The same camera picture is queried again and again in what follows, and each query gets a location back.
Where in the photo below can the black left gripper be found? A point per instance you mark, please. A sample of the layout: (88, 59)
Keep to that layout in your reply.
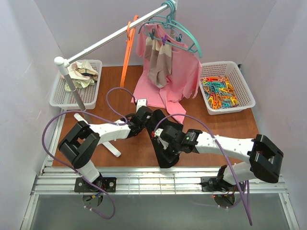
(147, 114)

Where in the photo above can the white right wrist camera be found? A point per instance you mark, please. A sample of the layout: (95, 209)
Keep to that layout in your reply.
(157, 140)

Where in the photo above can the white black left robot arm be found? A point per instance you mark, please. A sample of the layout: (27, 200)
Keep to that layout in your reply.
(80, 143)

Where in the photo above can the teal plastic hanger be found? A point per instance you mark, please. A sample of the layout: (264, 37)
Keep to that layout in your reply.
(172, 24)

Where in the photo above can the white clothes basket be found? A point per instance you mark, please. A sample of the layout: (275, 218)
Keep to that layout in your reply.
(66, 101)

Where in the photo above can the pink t-shirt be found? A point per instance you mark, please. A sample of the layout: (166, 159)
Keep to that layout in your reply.
(183, 82)

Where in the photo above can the teal clip hanger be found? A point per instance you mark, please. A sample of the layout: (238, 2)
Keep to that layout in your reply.
(151, 30)

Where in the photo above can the pile of colourful clothespins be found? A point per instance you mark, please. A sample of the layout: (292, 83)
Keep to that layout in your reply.
(219, 92)

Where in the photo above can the white clothespin basket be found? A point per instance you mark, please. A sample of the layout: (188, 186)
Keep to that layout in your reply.
(232, 71)

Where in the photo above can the beige brown underwear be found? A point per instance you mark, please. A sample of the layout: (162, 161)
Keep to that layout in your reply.
(160, 61)

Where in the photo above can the white metal clothes rack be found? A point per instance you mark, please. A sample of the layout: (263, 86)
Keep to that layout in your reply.
(63, 63)

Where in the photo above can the pile of light clothes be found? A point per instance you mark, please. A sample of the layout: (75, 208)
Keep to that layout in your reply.
(82, 74)

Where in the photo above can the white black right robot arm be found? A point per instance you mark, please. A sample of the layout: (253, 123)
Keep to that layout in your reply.
(260, 157)

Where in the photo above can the orange plastic hanger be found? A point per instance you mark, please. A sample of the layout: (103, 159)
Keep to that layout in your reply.
(129, 41)

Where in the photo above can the aluminium rail frame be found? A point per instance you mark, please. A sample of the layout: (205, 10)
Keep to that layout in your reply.
(149, 198)

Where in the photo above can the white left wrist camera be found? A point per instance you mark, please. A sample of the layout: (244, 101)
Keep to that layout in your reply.
(139, 103)

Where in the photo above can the purple clothespin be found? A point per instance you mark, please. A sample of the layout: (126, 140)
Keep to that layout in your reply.
(164, 39)

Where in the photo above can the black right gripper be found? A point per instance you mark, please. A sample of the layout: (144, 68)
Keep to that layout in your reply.
(160, 145)

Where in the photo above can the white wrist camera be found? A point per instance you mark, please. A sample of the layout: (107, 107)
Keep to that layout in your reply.
(139, 103)
(157, 140)

